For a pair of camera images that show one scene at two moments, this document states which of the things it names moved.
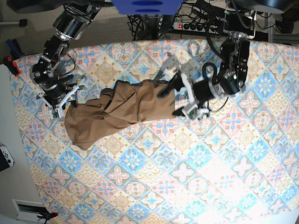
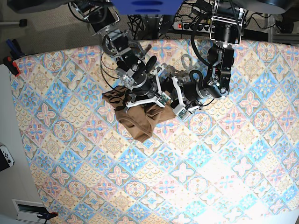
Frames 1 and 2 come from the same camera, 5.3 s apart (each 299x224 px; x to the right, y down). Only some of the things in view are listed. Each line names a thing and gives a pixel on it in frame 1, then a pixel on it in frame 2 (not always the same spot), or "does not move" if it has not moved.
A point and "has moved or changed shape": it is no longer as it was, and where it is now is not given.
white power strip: [208, 28] does not move
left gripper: [53, 86] -> [140, 81]
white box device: [28, 211] does not move
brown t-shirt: [128, 102] has moved or changed shape
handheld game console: [6, 159] does not move
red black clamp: [12, 66] does not move
